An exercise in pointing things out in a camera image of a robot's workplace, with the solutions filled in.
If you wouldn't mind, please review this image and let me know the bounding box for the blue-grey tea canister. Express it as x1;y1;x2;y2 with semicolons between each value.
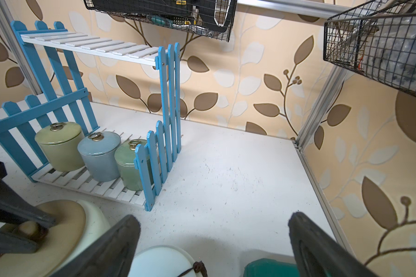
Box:
77;131;121;182

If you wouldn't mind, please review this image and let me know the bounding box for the blue and white wooden shelf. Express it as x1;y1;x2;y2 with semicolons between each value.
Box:
0;20;183;212

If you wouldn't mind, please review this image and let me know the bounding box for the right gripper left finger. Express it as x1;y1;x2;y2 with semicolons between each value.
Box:
53;215;141;277

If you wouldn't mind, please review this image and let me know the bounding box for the white ceramic jar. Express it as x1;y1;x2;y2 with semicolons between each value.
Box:
128;245;208;277

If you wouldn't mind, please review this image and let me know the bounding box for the black and yellow tool case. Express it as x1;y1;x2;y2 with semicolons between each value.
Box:
89;0;233;34

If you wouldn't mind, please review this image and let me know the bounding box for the right black wire basket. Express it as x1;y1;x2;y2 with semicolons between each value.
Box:
324;1;416;97

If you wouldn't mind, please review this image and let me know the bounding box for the yellow-green tea canister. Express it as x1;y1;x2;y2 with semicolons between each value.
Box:
35;122;84;172

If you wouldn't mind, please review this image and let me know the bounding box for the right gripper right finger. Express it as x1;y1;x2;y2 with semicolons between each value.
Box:
288;212;376;277

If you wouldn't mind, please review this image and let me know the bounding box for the black wire basket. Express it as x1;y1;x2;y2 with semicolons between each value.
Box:
83;0;238;42
324;1;416;97

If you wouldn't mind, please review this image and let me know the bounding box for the cream jar with tan lid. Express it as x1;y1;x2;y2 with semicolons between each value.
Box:
0;200;110;277

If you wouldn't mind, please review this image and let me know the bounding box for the green tea canister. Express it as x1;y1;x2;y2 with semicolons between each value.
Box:
114;138;147;191

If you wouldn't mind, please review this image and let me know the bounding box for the back black wire basket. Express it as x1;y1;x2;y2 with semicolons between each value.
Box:
83;0;238;42

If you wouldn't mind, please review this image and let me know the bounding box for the green plastic tool case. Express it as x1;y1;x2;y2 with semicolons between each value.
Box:
243;259;300;277

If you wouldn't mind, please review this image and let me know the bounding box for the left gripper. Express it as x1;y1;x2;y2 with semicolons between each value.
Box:
0;162;55;254

